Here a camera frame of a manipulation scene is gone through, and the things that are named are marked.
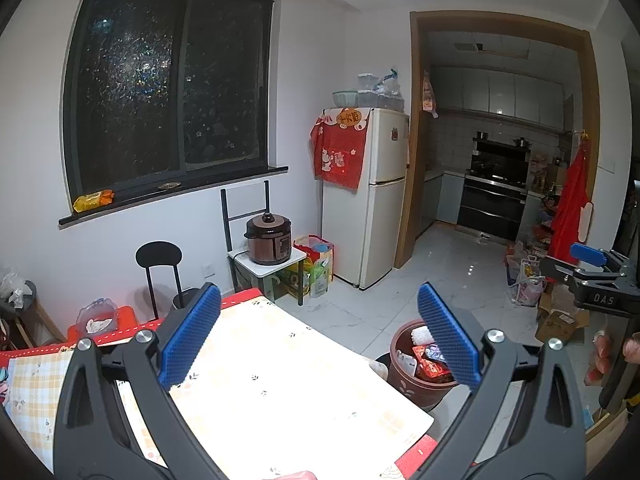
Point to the brown rice cooker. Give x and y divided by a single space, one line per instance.
267 240

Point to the green carton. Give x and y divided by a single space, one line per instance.
292 280

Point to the dark framed window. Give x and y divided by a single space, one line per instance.
130 85

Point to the grey kitchen wall cabinets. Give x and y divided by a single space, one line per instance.
500 95

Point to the red printed cloth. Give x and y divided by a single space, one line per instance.
340 160

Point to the brown trash bin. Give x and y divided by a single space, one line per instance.
420 394

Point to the white labelled packet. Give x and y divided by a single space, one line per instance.
407 364

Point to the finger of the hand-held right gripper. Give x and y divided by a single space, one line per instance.
557 267
590 254

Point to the small metal dish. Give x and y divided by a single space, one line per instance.
170 185

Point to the cardboard box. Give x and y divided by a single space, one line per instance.
560 320

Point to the green printed shopping bag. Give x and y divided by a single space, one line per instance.
320 270

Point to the person's left hand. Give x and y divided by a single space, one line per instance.
292 475

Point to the yellow checked tablecloth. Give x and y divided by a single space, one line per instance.
280 360

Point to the red apron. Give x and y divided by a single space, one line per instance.
570 210

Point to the hanging printed bag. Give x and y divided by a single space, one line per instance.
429 95

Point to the red plastic stool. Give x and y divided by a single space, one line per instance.
125 322

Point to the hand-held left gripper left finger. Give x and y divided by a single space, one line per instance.
192 332

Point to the yellow snack packet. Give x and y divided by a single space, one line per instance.
94 201

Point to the white fridge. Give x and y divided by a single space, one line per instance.
385 200

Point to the pale green bowl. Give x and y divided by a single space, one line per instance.
346 99

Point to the wooden stool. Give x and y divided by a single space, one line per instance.
30 315

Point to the clear plastic containers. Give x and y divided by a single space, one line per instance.
380 92

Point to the white wall outlet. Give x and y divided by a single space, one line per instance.
209 270

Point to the black integrated stove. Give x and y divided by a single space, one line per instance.
495 195

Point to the grey kitchen base cabinets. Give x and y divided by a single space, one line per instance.
445 202

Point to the person's right hand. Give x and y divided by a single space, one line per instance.
634 349

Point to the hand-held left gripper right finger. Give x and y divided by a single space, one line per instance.
445 332

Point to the clear plastic bag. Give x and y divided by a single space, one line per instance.
15 287

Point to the black round chair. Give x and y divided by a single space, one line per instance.
159 255

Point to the clear scalloped plastic container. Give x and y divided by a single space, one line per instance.
97 315

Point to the black rack with white top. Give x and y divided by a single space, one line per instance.
260 270

